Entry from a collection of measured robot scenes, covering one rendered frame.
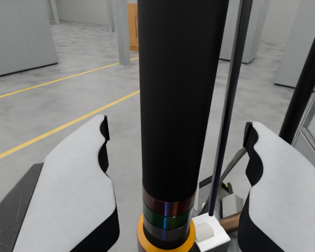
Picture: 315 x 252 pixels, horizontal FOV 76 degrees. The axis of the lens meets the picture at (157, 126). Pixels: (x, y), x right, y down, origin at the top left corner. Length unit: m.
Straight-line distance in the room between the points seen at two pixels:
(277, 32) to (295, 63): 6.78
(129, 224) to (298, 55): 4.87
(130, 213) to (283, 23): 11.37
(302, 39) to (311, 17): 0.40
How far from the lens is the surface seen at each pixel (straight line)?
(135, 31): 8.52
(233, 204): 0.72
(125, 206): 2.13
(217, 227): 0.21
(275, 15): 12.29
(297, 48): 5.57
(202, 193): 0.80
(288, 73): 5.68
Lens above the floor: 1.70
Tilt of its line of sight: 32 degrees down
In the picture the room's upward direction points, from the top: 1 degrees clockwise
